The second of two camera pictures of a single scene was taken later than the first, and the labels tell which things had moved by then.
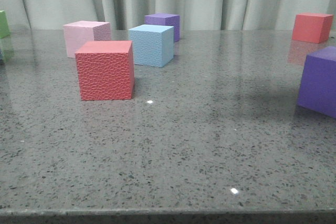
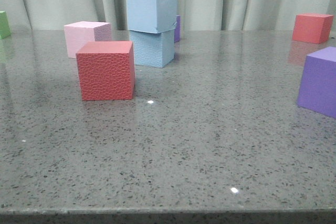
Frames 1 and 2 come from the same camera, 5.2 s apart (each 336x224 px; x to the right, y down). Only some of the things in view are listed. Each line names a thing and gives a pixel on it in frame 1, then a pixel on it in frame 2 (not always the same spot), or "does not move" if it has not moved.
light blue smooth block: (2, 56) to (151, 11)
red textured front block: (106, 70) does not move
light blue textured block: (153, 45) does not move
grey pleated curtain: (203, 0) does not move
